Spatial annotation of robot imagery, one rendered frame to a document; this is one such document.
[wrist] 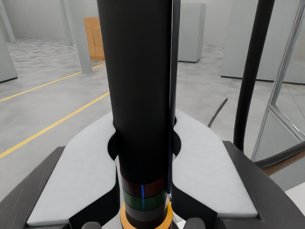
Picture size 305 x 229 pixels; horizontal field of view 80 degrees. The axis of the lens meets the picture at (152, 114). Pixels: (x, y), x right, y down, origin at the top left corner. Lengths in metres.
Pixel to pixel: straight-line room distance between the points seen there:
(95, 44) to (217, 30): 7.08
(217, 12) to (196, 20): 5.11
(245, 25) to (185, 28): 2.45
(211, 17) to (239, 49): 6.90
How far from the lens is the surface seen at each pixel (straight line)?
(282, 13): 5.55
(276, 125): 1.54
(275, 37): 5.57
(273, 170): 0.28
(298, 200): 0.58
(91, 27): 8.38
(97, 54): 8.40
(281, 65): 1.55
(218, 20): 12.21
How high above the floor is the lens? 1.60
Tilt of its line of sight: 28 degrees down
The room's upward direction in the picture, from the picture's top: 1 degrees counter-clockwise
